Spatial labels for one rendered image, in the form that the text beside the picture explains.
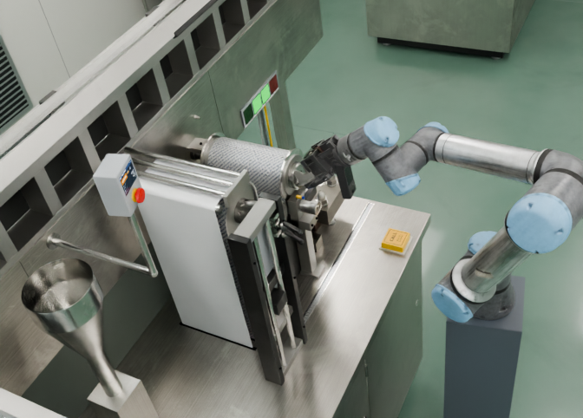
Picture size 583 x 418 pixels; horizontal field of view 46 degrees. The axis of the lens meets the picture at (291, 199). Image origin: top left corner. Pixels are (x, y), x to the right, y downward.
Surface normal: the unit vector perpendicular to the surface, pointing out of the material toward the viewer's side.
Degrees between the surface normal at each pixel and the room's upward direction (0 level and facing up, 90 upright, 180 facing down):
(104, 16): 90
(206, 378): 0
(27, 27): 90
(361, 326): 0
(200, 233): 90
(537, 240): 83
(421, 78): 0
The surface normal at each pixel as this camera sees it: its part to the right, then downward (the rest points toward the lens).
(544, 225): -0.64, 0.49
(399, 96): -0.13, -0.74
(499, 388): -0.28, 0.67
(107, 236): 0.89, 0.21
